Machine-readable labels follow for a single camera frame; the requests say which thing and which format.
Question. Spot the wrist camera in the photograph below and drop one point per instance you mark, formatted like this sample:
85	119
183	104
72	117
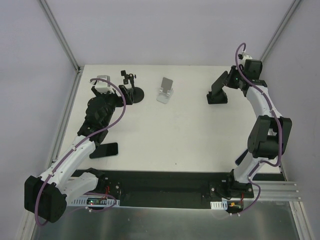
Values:
243	56
102	86

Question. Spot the left white cable duct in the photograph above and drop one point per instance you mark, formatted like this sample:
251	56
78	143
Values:
89	201

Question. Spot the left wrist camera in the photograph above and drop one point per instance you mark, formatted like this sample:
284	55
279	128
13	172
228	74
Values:
102	86

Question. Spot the right white cable duct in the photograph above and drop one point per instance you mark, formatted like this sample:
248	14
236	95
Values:
225	204

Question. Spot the aluminium frame post left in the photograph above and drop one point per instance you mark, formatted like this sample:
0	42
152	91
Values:
59	34

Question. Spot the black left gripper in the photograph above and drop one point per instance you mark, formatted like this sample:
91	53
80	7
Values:
122	94

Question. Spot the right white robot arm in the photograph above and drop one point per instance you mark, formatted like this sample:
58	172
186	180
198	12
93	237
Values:
269	136

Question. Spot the black folding phone stand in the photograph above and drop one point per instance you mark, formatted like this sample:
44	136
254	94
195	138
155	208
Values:
218	98

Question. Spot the white folding phone stand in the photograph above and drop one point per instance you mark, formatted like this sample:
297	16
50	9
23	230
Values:
165	91

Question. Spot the aluminium frame post right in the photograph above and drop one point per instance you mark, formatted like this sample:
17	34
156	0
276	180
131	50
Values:
284	22

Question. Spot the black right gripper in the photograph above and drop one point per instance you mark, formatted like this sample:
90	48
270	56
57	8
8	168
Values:
225	80

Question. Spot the aluminium frame post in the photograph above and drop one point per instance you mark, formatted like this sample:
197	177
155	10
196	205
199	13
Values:
59	34
284	22

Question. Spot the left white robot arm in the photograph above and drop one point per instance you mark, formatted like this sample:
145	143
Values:
47	195

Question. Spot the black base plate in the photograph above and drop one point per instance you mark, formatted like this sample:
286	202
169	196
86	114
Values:
157	189

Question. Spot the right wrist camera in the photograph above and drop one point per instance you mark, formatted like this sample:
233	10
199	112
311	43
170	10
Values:
243	56

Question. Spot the black round-base clamp stand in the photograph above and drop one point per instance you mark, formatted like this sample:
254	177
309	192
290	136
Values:
137	93

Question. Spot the white cable duct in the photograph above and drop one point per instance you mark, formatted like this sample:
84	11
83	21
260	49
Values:
225	204
89	201

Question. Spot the black smartphone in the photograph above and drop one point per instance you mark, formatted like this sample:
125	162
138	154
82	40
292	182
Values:
105	150
217	86

